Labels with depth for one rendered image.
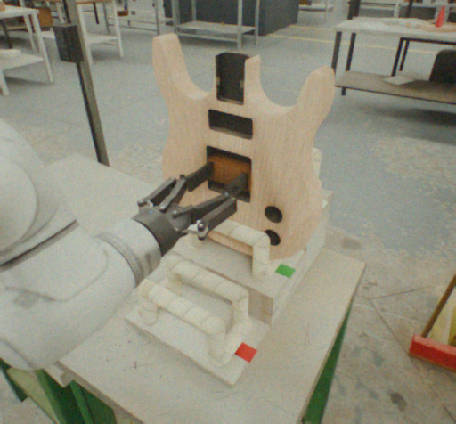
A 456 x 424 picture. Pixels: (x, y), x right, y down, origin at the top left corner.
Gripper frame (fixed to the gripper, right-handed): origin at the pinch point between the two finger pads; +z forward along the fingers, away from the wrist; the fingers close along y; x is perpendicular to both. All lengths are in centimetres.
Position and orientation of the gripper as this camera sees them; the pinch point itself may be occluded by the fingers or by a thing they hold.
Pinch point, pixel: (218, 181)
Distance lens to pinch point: 69.7
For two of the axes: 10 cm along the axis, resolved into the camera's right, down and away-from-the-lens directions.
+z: 5.4, -4.7, 7.0
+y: 8.4, 2.9, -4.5
